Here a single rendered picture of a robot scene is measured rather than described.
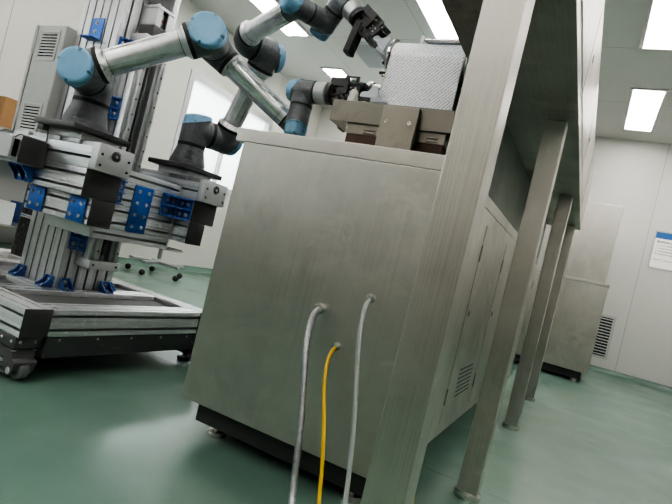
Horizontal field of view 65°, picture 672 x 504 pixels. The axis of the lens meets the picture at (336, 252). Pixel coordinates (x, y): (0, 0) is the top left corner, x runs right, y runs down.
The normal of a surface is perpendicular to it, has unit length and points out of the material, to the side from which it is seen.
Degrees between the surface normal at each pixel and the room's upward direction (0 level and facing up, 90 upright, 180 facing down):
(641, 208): 90
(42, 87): 90
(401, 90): 90
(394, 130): 90
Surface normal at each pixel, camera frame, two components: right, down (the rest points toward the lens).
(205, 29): 0.24, -0.02
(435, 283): -0.42, -0.11
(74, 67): -0.01, 0.06
